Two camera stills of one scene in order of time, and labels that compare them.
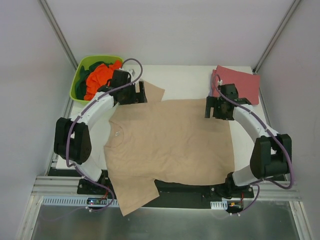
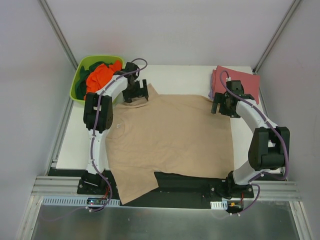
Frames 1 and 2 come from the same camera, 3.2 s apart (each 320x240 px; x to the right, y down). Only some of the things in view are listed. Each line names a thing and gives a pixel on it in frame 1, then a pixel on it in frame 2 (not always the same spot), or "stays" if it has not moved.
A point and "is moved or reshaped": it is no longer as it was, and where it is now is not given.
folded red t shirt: (247, 84) stays
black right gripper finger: (211, 101) → (219, 98)
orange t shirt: (100, 76) stays
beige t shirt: (171, 141) is moved or reshaped
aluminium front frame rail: (67, 185) stays
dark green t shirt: (80, 82) stays
